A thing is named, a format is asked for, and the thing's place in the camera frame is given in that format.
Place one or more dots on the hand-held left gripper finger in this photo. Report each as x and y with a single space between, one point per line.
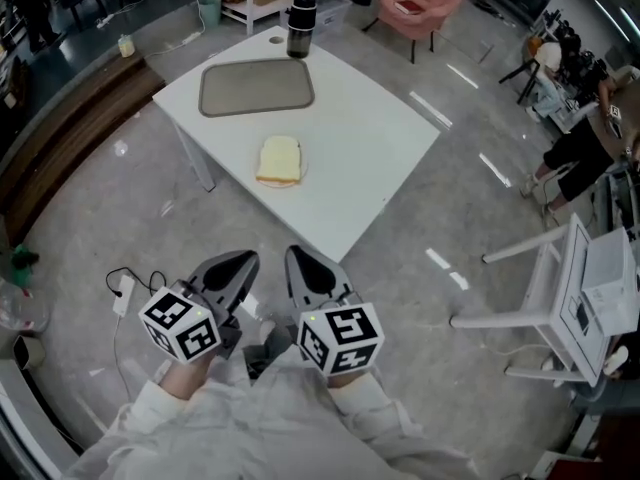
240 268

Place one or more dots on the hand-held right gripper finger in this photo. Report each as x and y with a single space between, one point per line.
300 288

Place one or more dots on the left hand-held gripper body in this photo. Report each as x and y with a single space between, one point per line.
180 325

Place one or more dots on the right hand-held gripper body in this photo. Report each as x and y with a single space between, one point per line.
345 338

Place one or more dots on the slice of bread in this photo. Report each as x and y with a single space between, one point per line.
279 160

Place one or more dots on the white plate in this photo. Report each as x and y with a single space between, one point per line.
306 168

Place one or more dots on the person's right forearm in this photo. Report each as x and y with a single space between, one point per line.
370 408

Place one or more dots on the person's left forearm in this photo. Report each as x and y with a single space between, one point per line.
165 408

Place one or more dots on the white power adapter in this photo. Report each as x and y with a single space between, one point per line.
123 295

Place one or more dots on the person's white trousers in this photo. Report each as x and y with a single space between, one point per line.
280 418

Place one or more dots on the white table leg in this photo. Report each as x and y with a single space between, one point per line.
197 160

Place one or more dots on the clear plastic bottle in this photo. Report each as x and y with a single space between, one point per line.
22 305

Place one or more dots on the green object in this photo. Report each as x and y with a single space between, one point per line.
22 258

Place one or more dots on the grey tray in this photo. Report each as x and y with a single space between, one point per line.
256 88

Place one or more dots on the white chair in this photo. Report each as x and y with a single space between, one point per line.
550 288

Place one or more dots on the brown wooden bench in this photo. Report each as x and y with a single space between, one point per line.
75 123

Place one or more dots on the black blender jug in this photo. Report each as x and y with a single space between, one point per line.
301 28

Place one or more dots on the yellowish bottle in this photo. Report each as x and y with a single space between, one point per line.
126 46

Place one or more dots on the white shelf rack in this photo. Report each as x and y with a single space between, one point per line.
240 10

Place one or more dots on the green waste bin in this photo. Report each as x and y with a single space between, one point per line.
211 12

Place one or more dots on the clear plastic storage box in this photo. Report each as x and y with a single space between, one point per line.
330 13

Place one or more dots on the white box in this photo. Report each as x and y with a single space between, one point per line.
610 278

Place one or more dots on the white power strip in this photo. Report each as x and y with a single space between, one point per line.
103 22

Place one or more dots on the pink armchair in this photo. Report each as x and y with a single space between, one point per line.
425 18

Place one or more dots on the red book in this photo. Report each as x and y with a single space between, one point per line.
407 6

